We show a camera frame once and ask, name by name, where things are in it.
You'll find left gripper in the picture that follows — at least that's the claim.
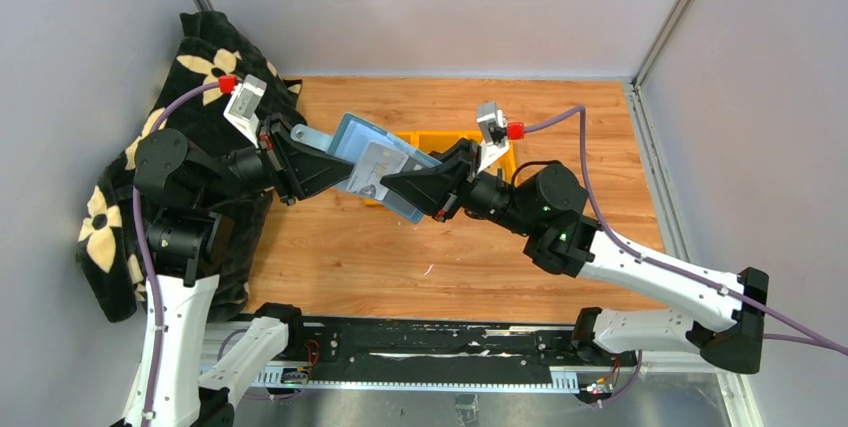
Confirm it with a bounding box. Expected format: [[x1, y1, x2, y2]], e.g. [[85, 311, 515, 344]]
[[199, 110, 360, 207]]

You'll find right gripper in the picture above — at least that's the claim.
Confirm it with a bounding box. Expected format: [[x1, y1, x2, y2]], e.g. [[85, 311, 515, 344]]
[[382, 138, 539, 238]]

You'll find blue leather card holder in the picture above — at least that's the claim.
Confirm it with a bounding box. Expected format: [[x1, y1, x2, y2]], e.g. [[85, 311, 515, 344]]
[[290, 113, 440, 224]]

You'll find white striped credit card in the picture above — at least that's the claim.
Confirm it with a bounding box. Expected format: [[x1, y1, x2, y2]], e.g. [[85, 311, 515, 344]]
[[344, 141, 409, 201]]

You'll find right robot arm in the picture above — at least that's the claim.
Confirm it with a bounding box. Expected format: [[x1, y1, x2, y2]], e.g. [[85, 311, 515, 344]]
[[382, 139, 769, 375]]

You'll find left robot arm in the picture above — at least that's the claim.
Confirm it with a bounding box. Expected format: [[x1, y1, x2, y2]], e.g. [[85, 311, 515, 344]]
[[121, 115, 353, 426]]

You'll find middle yellow bin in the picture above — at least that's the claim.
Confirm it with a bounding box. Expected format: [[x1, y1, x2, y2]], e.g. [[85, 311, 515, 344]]
[[394, 130, 464, 155]]

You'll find yellow bin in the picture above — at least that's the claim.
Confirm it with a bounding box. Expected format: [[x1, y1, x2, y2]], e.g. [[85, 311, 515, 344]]
[[394, 130, 464, 155], [462, 131, 517, 182]]

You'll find right yellow bin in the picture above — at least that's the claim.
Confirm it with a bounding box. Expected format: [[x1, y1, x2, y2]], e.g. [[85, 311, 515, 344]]
[[462, 131, 517, 182]]

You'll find black floral blanket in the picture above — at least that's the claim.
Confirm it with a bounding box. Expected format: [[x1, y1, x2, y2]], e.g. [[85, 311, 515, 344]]
[[74, 10, 304, 325]]

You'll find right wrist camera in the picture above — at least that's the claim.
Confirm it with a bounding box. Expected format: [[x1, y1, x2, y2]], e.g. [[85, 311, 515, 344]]
[[476, 101, 525, 173]]

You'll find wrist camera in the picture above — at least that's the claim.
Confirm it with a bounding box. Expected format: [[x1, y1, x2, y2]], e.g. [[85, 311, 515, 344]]
[[223, 75, 267, 147], [476, 101, 525, 173]]

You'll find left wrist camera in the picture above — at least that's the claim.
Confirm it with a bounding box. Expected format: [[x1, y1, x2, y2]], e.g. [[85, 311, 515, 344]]
[[223, 75, 267, 147]]

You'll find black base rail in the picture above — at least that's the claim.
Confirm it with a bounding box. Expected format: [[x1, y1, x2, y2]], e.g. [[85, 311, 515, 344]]
[[250, 316, 637, 394]]

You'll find right aluminium frame post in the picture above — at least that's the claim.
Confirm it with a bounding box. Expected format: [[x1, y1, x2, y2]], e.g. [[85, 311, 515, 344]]
[[631, 0, 695, 91]]

